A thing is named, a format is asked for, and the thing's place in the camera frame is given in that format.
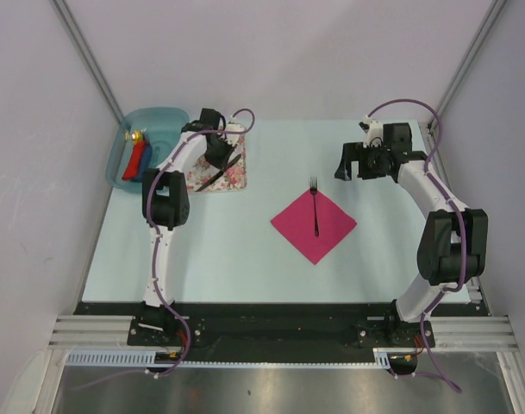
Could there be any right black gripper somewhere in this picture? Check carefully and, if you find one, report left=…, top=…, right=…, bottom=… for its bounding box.
left=334, top=141, right=391, bottom=181

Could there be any black knife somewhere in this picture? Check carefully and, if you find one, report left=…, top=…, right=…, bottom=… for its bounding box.
left=196, top=171, right=225, bottom=192

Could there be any black fork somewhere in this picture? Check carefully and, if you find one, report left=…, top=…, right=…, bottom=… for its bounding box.
left=309, top=177, right=320, bottom=237

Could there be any magenta paper napkin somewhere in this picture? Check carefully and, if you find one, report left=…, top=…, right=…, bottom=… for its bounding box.
left=270, top=190, right=357, bottom=265

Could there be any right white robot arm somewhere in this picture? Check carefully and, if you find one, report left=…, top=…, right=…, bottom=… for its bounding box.
left=334, top=117, right=488, bottom=348

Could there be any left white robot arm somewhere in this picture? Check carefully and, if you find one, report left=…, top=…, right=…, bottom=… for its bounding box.
left=136, top=109, right=248, bottom=345

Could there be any floral cloth mat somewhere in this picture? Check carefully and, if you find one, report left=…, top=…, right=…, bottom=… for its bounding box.
left=186, top=135, right=247, bottom=193

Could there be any blue marker pen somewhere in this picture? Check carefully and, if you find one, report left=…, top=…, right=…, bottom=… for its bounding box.
left=132, top=145, right=153, bottom=182

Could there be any gold foil candy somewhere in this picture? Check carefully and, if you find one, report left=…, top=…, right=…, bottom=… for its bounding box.
left=124, top=129, right=146, bottom=144

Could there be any red marker pen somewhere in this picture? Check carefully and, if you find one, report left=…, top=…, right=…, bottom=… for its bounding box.
left=122, top=141, right=146, bottom=181

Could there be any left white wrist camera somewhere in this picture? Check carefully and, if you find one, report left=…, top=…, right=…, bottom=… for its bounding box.
left=224, top=116, right=247, bottom=145

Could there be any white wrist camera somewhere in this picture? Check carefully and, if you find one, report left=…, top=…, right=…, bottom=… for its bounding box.
left=359, top=116, right=384, bottom=148
left=224, top=116, right=247, bottom=145

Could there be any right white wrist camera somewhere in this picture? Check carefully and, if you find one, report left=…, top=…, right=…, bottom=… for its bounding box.
left=359, top=116, right=384, bottom=148

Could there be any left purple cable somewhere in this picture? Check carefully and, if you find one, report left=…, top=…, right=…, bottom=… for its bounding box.
left=67, top=107, right=256, bottom=392

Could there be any purple cable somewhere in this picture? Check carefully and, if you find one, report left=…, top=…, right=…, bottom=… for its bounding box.
left=367, top=98, right=470, bottom=394
left=67, top=107, right=256, bottom=392

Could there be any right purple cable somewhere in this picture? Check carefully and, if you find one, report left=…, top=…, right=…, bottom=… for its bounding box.
left=367, top=98, right=470, bottom=394

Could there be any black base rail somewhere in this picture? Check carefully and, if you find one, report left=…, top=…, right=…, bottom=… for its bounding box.
left=74, top=300, right=490, bottom=366

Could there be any aluminium frame rail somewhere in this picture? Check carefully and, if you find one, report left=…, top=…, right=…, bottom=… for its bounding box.
left=48, top=314, right=134, bottom=351

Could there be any white cable duct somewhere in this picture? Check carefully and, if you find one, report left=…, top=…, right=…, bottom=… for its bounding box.
left=66, top=349, right=392, bottom=370

